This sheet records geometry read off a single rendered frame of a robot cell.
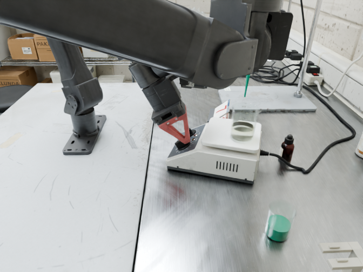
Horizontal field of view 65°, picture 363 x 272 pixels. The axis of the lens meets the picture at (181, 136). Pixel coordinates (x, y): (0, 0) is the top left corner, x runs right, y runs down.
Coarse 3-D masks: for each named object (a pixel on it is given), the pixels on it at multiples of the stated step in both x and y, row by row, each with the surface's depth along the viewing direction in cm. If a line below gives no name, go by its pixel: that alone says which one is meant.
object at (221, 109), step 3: (225, 102) 89; (222, 105) 89; (225, 105) 87; (219, 108) 88; (222, 108) 86; (225, 108) 84; (216, 111) 88; (219, 111) 86; (222, 111) 85; (225, 111) 83; (216, 114) 86; (219, 114) 84; (222, 114) 82
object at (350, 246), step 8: (320, 248) 33; (328, 248) 32; (336, 248) 32; (344, 248) 32; (352, 248) 32; (360, 248) 32; (352, 256) 32; (360, 256) 31; (328, 264) 31; (336, 264) 30; (344, 264) 30; (352, 264) 30; (360, 264) 30
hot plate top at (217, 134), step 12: (216, 120) 66; (228, 120) 66; (204, 132) 62; (216, 132) 62; (228, 132) 62; (204, 144) 59; (216, 144) 58; (228, 144) 58; (240, 144) 58; (252, 144) 58
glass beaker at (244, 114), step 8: (240, 104) 59; (248, 104) 58; (232, 112) 57; (240, 112) 60; (248, 112) 59; (256, 112) 57; (232, 120) 57; (240, 120) 55; (248, 120) 55; (256, 120) 56; (232, 128) 58; (240, 128) 56; (248, 128) 56; (232, 136) 58; (240, 136) 57; (248, 136) 57
